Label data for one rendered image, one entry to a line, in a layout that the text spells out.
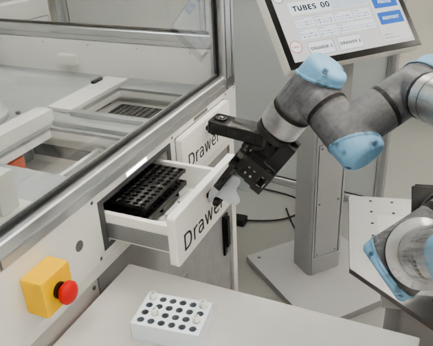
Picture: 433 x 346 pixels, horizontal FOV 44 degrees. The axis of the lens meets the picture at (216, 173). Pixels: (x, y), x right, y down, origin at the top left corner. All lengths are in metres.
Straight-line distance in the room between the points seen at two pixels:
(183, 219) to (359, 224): 0.45
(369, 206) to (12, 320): 0.83
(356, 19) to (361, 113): 1.03
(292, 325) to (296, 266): 1.33
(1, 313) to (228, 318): 0.38
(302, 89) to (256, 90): 1.97
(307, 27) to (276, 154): 0.84
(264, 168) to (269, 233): 1.62
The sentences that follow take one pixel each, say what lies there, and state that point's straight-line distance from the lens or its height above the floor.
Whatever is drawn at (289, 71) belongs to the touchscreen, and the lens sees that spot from 1.67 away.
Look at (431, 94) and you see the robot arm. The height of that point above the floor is 1.18.
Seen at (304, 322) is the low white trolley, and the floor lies 0.76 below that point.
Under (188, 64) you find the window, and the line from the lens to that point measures 1.36.
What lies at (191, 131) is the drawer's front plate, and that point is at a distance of 1.33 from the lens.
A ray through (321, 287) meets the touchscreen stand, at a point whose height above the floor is 0.04.
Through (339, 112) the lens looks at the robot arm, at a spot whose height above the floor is 1.13.
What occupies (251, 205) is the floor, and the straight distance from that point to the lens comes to 2.80.
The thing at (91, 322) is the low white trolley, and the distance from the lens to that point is 1.05.
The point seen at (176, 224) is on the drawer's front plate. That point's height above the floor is 0.92.
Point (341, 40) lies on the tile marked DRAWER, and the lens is 1.80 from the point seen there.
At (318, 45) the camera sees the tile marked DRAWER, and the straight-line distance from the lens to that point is 1.75.
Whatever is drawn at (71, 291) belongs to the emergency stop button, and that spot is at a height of 0.88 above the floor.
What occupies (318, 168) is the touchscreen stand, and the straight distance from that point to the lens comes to 2.02.
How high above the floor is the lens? 1.45
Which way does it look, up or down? 28 degrees down
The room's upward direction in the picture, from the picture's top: 3 degrees counter-clockwise
